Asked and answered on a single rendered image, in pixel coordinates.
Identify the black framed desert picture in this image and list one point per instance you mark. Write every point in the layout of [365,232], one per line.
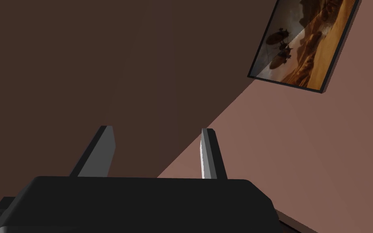
[306,45]

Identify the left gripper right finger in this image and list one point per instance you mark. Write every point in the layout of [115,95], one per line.
[211,158]

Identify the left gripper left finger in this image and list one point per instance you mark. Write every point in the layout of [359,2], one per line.
[97,155]

